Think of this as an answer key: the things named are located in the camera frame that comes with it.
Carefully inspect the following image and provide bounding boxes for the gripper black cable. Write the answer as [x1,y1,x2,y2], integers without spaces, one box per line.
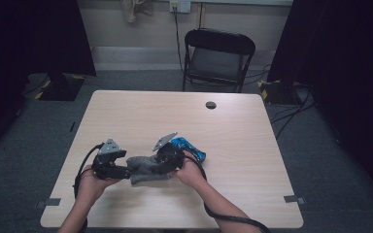
[184,154,271,233]
[72,142,106,233]

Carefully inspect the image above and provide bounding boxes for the black stand base yellow tape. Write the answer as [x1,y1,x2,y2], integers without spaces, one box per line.
[256,79,302,105]
[38,72,86,102]

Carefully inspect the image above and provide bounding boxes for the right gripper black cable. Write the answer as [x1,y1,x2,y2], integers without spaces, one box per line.
[184,154,271,233]

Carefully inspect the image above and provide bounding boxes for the person's left hand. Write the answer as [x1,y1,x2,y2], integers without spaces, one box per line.
[76,164,122,208]

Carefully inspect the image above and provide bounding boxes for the black floor cables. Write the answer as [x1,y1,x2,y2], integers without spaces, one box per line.
[244,63,316,141]

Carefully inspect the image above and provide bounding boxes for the person's right hand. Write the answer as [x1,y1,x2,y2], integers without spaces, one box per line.
[169,150,208,190]

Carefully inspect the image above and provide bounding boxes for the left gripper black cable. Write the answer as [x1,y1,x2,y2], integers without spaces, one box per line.
[72,142,106,233]

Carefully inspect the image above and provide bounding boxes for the beige hanging cloth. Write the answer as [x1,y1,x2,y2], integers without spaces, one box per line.
[119,0,154,23]

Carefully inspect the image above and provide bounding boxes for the black curtain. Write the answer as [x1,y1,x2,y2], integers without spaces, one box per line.
[0,0,97,163]
[266,0,373,208]

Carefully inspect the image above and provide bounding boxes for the grey tape strip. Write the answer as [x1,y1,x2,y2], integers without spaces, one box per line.
[35,197,62,209]
[284,194,306,206]

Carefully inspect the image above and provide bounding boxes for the grey towel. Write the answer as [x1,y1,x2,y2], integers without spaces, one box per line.
[125,154,173,186]

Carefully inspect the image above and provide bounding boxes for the blue and black toy car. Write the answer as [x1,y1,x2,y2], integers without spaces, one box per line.
[171,136,207,163]

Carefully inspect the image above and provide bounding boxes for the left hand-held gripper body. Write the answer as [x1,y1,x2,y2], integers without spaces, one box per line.
[91,138,129,181]

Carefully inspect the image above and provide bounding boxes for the black wall socket cable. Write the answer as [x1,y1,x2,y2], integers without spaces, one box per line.
[173,6,186,74]

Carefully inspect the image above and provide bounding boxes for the white wall socket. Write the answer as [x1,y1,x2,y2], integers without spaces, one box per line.
[169,0,192,14]

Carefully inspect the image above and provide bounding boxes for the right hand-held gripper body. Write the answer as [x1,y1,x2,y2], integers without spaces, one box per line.
[152,131,187,174]

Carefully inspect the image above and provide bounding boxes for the black folding chair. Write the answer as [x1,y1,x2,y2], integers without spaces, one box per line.
[182,27,256,94]

